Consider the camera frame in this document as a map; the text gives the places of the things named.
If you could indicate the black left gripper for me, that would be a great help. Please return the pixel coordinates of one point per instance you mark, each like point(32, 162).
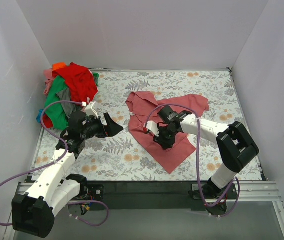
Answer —
point(106, 126)

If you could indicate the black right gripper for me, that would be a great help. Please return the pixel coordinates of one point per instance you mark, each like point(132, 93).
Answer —
point(163, 139)

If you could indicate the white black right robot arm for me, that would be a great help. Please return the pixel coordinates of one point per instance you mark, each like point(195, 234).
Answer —
point(236, 147)

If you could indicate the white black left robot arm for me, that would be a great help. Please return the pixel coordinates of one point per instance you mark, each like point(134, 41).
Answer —
point(34, 211)

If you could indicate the floral patterned table mat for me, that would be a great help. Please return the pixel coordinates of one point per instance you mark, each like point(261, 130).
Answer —
point(122, 158)

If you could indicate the green t shirt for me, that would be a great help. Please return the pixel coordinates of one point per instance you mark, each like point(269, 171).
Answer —
point(80, 90)

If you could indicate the grey t shirt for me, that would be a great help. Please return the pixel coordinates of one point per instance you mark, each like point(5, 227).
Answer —
point(69, 108)

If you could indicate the red t shirt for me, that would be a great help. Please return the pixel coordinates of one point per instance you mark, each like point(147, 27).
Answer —
point(71, 73)

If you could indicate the blue cloth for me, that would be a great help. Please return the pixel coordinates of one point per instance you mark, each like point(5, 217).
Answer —
point(40, 116)

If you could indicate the orange cloth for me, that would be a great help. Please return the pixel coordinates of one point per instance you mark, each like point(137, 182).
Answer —
point(58, 65)

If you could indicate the light pink cloth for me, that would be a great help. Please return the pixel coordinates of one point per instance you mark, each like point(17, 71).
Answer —
point(49, 80)

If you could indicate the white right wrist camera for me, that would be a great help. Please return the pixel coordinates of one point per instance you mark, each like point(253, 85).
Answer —
point(151, 128)

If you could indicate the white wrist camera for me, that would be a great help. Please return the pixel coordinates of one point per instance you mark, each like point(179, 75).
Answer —
point(88, 108)
point(151, 128)

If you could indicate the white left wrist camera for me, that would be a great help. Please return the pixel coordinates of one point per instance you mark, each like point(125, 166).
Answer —
point(88, 108)

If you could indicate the aluminium front frame rail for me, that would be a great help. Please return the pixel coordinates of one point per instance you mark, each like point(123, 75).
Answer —
point(163, 210)

